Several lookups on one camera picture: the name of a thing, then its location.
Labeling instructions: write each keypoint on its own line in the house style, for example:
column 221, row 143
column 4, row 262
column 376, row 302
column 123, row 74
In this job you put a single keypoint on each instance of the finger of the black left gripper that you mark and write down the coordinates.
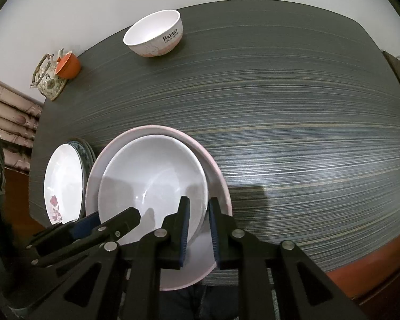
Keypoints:
column 83, row 227
column 56, row 244

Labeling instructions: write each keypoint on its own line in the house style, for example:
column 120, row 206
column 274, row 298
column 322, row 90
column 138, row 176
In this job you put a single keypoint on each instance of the blue floral porcelain plate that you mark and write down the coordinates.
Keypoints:
column 87, row 159

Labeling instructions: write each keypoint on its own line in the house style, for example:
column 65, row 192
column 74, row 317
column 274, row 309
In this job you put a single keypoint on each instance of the white bowl blue base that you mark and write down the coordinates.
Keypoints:
column 151, row 174

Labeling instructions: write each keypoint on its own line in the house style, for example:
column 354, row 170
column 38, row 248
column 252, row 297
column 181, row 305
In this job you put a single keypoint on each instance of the white rabbit print bowl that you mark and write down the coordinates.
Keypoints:
column 155, row 34

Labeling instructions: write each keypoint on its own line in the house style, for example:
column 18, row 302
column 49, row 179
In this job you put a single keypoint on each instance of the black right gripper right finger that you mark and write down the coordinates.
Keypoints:
column 221, row 228

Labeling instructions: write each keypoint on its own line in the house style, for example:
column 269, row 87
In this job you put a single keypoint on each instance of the floral ceramic teapot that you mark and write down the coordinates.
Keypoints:
column 44, row 78

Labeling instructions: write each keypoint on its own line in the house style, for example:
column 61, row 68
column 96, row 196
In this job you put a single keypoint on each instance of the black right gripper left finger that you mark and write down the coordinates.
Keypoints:
column 176, row 241

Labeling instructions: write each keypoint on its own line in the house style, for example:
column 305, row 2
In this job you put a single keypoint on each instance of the orange lidded cup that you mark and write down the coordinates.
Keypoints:
column 68, row 66

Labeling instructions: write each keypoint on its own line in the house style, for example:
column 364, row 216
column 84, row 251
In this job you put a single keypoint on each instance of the pink bowl white inside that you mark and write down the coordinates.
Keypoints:
column 199, row 261

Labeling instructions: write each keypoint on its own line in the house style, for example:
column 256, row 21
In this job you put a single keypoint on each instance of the white plate pink flowers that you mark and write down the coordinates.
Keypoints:
column 63, row 185

